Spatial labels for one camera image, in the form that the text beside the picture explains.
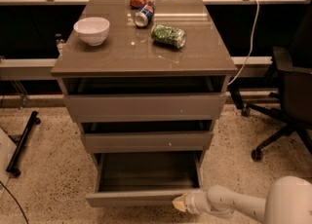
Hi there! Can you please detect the grey bottom drawer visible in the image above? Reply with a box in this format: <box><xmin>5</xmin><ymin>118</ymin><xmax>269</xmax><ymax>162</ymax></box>
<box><xmin>86</xmin><ymin>151</ymin><xmax>202</xmax><ymax>207</ymax></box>

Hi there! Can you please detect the grey drawer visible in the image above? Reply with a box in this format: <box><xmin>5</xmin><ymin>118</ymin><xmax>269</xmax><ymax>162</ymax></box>
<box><xmin>58</xmin><ymin>76</ymin><xmax>227</xmax><ymax>123</ymax></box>
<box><xmin>86</xmin><ymin>151</ymin><xmax>202</xmax><ymax>207</ymax></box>
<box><xmin>81</xmin><ymin>131</ymin><xmax>213</xmax><ymax>153</ymax></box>

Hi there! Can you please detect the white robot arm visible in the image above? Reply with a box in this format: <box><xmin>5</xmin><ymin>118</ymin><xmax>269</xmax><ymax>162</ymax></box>
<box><xmin>173</xmin><ymin>176</ymin><xmax>312</xmax><ymax>224</ymax></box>

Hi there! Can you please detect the grey middle drawer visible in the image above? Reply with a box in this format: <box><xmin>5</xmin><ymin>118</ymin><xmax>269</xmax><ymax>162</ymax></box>
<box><xmin>81</xmin><ymin>131</ymin><xmax>213</xmax><ymax>153</ymax></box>

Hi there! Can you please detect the grey top drawer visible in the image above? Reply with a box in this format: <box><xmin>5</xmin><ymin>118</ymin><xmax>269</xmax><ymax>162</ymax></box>
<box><xmin>58</xmin><ymin>76</ymin><xmax>227</xmax><ymax>123</ymax></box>

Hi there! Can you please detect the grey drawer cabinet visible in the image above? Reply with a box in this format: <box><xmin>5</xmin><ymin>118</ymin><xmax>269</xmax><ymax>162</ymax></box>
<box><xmin>50</xmin><ymin>0</ymin><xmax>238</xmax><ymax>170</ymax></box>

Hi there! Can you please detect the black office chair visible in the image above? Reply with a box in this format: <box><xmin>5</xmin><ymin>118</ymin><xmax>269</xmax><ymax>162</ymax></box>
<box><xmin>241</xmin><ymin>4</ymin><xmax>312</xmax><ymax>162</ymax></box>

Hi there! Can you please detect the green soda can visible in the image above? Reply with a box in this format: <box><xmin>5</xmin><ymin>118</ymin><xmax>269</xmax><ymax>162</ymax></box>
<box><xmin>151</xmin><ymin>24</ymin><xmax>186</xmax><ymax>49</ymax></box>

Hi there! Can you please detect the black wheeled stand base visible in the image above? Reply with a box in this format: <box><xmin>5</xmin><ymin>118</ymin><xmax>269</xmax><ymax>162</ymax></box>
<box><xmin>6</xmin><ymin>111</ymin><xmax>41</xmax><ymax>177</ymax></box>

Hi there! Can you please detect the blue pepsi can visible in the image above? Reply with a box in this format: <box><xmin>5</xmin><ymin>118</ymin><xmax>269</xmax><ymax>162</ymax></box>
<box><xmin>134</xmin><ymin>3</ymin><xmax>154</xmax><ymax>27</ymax></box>

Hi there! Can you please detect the white ceramic bowl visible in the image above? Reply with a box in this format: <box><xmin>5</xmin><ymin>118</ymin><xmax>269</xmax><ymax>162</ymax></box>
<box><xmin>73</xmin><ymin>17</ymin><xmax>110</xmax><ymax>46</ymax></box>

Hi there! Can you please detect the black floor cable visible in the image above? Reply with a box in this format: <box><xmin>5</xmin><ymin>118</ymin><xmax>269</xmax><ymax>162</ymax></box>
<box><xmin>0</xmin><ymin>182</ymin><xmax>29</xmax><ymax>224</ymax></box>

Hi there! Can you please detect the white cable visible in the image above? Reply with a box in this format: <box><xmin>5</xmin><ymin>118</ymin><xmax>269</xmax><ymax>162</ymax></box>
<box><xmin>226</xmin><ymin>0</ymin><xmax>260</xmax><ymax>87</ymax></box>

